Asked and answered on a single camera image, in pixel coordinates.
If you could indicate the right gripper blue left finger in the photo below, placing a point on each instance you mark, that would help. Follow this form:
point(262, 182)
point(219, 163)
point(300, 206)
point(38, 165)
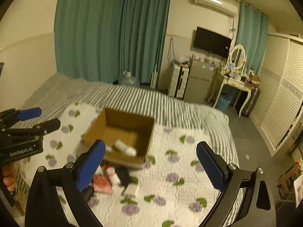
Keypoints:
point(43, 206)

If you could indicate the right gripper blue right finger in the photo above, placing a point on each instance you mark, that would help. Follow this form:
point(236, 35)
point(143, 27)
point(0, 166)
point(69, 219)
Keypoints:
point(249, 187)

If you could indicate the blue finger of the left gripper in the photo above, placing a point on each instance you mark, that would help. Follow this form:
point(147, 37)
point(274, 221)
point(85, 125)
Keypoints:
point(18, 136)
point(12, 116)

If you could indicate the white bottle red cap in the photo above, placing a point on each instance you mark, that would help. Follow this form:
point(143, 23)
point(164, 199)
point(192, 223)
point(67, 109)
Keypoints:
point(112, 175)

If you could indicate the black multi-port charger block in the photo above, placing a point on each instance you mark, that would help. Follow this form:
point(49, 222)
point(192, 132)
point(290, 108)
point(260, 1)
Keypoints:
point(123, 175)

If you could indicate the white charger cube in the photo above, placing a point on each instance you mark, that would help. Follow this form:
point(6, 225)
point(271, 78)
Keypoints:
point(132, 191)

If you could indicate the white handheld device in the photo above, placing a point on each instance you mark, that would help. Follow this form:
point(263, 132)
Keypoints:
point(125, 149)

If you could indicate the person's left hand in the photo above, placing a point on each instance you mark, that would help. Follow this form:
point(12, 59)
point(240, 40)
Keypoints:
point(8, 172)

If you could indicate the grey checked bedsheet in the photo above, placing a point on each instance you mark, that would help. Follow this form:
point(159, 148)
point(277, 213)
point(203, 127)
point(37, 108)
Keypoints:
point(59, 91)

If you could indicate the white floral quilt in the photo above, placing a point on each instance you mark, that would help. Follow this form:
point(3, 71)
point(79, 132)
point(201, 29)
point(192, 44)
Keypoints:
point(174, 189)

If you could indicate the white louvered wardrobe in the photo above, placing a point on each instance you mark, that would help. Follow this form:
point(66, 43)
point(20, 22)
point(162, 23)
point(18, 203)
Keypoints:
point(278, 112)

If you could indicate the brown cardboard box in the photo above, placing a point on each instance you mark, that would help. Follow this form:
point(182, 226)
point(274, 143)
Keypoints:
point(133, 129)

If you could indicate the blue laundry basket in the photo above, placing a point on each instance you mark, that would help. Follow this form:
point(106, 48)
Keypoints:
point(223, 102)

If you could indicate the dark suitcase under desk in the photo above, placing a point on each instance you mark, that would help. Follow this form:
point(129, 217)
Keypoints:
point(253, 96)

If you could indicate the clear water jug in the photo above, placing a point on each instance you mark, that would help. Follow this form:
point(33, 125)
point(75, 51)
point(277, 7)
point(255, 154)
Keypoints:
point(128, 80)

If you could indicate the teal curtain left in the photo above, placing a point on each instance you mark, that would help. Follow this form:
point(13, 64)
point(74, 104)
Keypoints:
point(98, 40)

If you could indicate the teal curtain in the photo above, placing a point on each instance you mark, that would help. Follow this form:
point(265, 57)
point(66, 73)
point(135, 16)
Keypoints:
point(252, 35)
point(98, 40)

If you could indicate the white vanity desk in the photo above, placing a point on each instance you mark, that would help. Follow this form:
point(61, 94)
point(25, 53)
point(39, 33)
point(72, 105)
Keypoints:
point(222, 80)

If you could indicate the white floor mop pole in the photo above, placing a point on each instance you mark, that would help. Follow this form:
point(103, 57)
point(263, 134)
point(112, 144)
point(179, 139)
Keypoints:
point(154, 76)

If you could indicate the grey mini fridge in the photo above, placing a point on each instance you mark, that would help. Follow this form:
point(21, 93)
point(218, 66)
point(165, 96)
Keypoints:
point(198, 82)

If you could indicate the oval vanity mirror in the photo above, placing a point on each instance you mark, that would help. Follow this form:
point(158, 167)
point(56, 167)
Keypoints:
point(236, 58)

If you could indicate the white suitcase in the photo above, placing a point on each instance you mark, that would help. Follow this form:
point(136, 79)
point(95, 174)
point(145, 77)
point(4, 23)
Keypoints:
point(178, 80)

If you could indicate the teal curtain right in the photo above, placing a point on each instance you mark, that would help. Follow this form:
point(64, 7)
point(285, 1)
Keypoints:
point(252, 35)

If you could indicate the white air conditioner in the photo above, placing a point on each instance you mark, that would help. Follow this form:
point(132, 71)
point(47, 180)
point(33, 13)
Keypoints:
point(220, 6)

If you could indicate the black wall television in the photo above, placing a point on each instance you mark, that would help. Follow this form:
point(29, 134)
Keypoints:
point(212, 42)

